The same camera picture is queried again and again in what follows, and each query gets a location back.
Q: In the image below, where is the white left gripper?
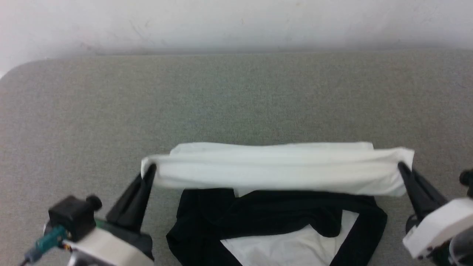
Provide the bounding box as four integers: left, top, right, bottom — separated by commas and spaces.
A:
63, 163, 158, 266

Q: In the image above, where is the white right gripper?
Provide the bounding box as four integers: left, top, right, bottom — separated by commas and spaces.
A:
397, 161, 473, 260

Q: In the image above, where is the black and white raglan t-shirt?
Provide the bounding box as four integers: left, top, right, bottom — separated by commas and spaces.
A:
140, 141, 415, 266

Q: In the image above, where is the grey fabric sofa cushion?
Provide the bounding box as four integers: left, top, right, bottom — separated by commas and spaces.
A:
0, 50, 473, 266

